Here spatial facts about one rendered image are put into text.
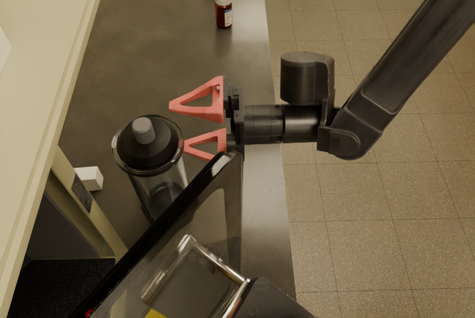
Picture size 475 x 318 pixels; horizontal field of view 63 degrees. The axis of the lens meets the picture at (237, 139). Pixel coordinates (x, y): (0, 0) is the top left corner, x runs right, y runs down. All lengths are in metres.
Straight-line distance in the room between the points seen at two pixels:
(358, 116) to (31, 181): 0.41
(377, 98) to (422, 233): 1.48
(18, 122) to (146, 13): 1.03
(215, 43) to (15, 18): 0.86
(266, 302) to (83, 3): 0.22
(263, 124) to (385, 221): 1.43
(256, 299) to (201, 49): 0.85
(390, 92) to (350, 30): 2.23
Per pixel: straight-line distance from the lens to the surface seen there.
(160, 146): 0.57
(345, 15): 2.83
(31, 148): 0.18
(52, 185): 0.53
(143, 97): 0.97
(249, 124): 0.53
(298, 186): 1.89
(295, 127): 0.54
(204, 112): 0.50
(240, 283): 0.45
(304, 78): 0.51
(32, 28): 0.24
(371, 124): 0.51
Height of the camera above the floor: 1.64
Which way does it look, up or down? 55 degrees down
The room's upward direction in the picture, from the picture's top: straight up
